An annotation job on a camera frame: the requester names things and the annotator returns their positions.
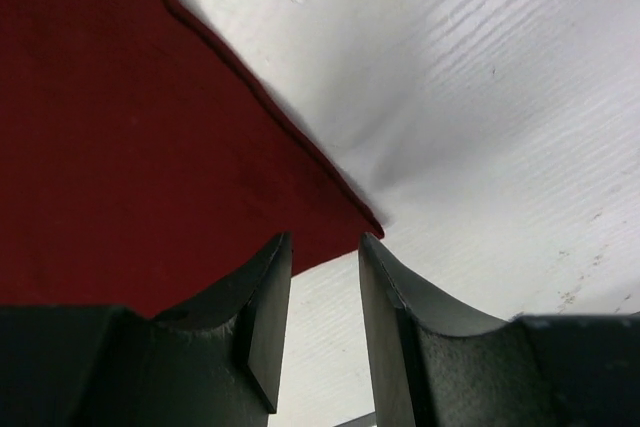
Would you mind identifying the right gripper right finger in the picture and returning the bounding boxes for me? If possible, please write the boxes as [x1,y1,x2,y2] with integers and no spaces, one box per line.
[358,234,639,426]

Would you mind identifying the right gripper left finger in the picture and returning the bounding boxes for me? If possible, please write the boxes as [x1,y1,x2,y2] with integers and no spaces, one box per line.
[1,233,292,426]

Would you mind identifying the dark red t shirt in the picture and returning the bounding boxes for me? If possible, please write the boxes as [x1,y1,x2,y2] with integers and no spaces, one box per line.
[1,0,383,315]

